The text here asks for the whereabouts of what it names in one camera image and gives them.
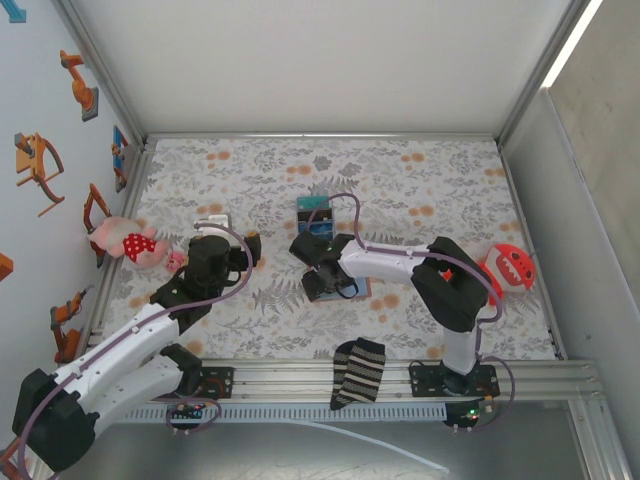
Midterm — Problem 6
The orange curved robot wall sticker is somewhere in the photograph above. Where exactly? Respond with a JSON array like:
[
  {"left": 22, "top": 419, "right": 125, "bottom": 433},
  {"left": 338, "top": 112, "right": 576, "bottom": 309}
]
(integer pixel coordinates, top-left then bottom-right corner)
[{"left": 13, "top": 132, "right": 66, "bottom": 219}]

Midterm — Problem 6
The small blue wall sticker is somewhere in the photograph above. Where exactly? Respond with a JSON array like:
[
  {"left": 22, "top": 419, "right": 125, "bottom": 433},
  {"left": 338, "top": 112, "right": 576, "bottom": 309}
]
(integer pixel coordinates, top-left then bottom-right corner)
[{"left": 0, "top": 0, "right": 27, "bottom": 24}]

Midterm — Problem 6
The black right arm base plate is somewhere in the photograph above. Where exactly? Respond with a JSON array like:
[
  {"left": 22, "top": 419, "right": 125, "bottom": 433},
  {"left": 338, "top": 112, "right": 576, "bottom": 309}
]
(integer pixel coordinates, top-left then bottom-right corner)
[{"left": 408, "top": 358, "right": 501, "bottom": 400}]

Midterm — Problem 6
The floral patterned tablecloth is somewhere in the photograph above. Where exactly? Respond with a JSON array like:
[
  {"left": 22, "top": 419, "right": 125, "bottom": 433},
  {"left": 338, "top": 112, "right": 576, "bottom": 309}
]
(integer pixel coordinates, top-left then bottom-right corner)
[{"left": 102, "top": 137, "right": 564, "bottom": 361}]

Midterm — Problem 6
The aluminium right side rail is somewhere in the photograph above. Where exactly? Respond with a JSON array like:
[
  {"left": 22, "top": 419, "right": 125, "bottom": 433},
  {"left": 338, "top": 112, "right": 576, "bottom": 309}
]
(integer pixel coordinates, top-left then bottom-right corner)
[{"left": 496, "top": 141, "right": 569, "bottom": 361}]

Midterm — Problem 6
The red monster plush toy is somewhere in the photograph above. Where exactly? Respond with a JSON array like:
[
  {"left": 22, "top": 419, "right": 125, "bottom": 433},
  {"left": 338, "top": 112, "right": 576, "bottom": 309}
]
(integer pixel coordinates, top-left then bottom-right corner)
[{"left": 477, "top": 243, "right": 537, "bottom": 307}]

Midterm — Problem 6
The blue credit card stack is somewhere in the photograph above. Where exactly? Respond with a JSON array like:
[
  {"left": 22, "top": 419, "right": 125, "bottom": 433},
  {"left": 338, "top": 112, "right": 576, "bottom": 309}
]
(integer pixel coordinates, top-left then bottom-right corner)
[{"left": 298, "top": 221, "right": 336, "bottom": 242}]

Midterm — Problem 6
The white slotted cable duct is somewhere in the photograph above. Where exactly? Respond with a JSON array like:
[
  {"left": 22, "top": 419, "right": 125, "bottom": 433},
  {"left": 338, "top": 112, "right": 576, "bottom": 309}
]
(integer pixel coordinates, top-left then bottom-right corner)
[{"left": 119, "top": 403, "right": 447, "bottom": 424}]

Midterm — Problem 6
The thin striped dark sock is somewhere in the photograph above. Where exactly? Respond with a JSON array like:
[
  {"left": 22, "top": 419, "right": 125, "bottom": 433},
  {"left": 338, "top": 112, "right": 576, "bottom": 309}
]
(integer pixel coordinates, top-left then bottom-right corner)
[{"left": 329, "top": 341, "right": 361, "bottom": 412}]

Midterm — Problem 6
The clear acrylic card stand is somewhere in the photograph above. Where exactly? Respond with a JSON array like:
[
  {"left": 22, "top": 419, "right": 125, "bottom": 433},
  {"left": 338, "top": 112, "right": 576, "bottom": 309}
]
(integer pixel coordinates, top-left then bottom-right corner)
[{"left": 294, "top": 193, "right": 337, "bottom": 245}]

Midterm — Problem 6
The blue orange robot wall sticker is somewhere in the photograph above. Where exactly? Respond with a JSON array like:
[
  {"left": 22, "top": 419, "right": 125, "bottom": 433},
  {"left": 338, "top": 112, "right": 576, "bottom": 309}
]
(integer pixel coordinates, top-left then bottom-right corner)
[{"left": 110, "top": 124, "right": 132, "bottom": 194}]

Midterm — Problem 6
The aluminium back rail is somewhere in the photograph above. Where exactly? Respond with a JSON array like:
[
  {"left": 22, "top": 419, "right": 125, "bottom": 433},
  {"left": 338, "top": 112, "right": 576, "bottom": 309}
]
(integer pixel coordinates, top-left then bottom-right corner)
[{"left": 142, "top": 131, "right": 503, "bottom": 145}]

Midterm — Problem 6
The wide striped dark sock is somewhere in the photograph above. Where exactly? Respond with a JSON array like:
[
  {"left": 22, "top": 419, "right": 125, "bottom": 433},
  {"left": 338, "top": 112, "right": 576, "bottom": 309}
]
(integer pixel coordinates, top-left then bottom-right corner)
[{"left": 342, "top": 337, "right": 387, "bottom": 405}]

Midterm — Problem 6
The pink plush toy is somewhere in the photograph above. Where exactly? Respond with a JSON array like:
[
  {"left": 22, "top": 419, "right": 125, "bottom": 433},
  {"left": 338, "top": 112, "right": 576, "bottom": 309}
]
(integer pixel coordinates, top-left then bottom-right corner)
[{"left": 87, "top": 215, "right": 189, "bottom": 271}]

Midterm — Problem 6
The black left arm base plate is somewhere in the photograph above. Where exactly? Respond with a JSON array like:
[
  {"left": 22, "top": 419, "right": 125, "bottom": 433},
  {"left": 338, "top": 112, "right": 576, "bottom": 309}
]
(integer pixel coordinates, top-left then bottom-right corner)
[{"left": 143, "top": 366, "right": 236, "bottom": 401}]

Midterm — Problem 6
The aluminium right upright post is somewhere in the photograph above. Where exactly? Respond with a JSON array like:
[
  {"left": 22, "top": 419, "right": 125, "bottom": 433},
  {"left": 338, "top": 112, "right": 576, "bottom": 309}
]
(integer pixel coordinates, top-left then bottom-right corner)
[{"left": 496, "top": 0, "right": 595, "bottom": 147}]

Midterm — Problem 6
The aluminium upright post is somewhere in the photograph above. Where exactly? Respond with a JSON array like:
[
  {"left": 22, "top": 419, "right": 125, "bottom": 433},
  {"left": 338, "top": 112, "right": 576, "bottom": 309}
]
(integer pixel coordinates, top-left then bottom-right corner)
[
  {"left": 52, "top": 0, "right": 151, "bottom": 149},
  {"left": 496, "top": 0, "right": 595, "bottom": 147}
]

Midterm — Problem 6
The aluminium left upright post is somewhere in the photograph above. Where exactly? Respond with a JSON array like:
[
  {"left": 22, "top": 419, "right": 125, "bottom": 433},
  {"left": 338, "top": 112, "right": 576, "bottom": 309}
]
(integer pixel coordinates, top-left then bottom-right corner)
[{"left": 52, "top": 0, "right": 151, "bottom": 149}]

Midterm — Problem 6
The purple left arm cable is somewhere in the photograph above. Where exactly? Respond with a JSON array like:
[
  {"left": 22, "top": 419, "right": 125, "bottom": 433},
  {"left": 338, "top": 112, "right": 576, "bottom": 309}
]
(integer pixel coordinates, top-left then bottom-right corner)
[{"left": 10, "top": 222, "right": 254, "bottom": 479}]

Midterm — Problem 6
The aluminium rail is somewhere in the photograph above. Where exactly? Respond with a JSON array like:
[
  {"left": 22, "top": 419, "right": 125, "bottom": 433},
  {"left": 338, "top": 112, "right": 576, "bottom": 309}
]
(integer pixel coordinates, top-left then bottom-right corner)
[
  {"left": 89, "top": 142, "right": 154, "bottom": 351},
  {"left": 496, "top": 141, "right": 569, "bottom": 361},
  {"left": 124, "top": 357, "right": 604, "bottom": 404},
  {"left": 142, "top": 131, "right": 503, "bottom": 145}
]

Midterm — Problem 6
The aluminium front rail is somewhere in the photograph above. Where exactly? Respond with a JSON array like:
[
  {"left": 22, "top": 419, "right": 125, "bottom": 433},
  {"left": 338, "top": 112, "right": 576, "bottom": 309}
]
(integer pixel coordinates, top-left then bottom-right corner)
[{"left": 124, "top": 357, "right": 604, "bottom": 404}]

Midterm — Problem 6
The aluminium left side rail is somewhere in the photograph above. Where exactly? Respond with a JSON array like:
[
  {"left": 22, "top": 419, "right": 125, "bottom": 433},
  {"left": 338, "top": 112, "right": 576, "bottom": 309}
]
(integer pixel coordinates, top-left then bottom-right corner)
[{"left": 89, "top": 142, "right": 154, "bottom": 351}]

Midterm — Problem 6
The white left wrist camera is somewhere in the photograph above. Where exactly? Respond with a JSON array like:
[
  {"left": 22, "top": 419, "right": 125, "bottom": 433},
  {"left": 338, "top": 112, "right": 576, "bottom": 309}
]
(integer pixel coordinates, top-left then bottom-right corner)
[{"left": 193, "top": 213, "right": 234, "bottom": 236}]

